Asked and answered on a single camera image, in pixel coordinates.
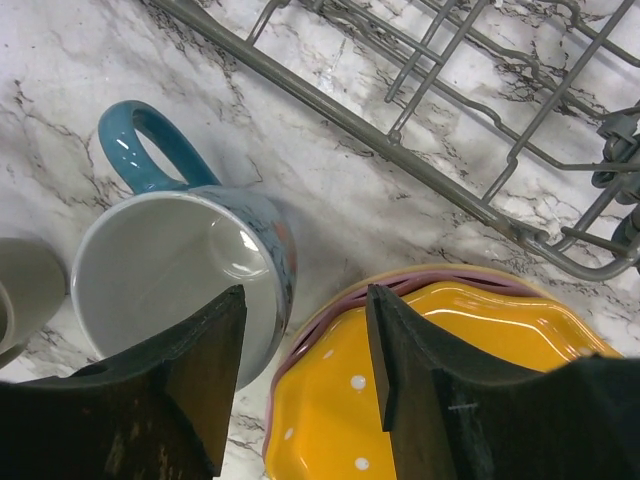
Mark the grey wire dish rack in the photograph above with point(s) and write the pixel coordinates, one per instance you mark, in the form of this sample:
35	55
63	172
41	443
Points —
575	249

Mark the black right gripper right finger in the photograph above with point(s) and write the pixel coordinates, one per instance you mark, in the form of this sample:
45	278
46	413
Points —
453	411

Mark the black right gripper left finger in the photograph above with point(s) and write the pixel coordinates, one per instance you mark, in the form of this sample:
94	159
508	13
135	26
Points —
158	410

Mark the pink plate under stack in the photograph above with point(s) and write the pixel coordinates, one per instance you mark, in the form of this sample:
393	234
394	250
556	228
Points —
401	281

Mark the small grey cup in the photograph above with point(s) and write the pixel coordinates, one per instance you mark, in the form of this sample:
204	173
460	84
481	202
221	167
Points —
33	288

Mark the blue floral mug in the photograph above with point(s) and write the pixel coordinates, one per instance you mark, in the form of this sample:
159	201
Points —
176	243

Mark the orange polka dot plate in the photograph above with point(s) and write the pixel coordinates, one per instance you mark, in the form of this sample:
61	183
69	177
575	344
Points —
327	422

